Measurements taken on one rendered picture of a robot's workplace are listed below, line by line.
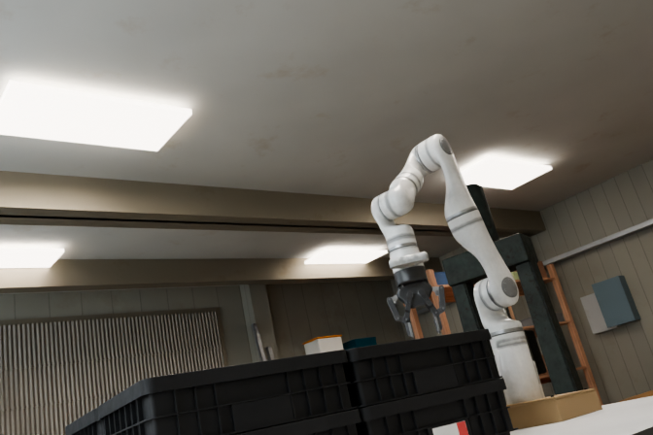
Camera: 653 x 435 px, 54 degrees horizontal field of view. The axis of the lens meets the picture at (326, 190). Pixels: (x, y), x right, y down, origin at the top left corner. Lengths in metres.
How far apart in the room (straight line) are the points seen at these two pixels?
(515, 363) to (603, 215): 7.92
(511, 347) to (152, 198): 4.47
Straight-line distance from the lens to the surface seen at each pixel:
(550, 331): 6.13
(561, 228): 9.91
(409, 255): 1.47
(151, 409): 1.09
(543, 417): 1.69
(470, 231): 1.76
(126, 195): 5.73
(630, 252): 9.44
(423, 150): 1.81
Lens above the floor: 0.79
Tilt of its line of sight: 21 degrees up
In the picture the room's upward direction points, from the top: 13 degrees counter-clockwise
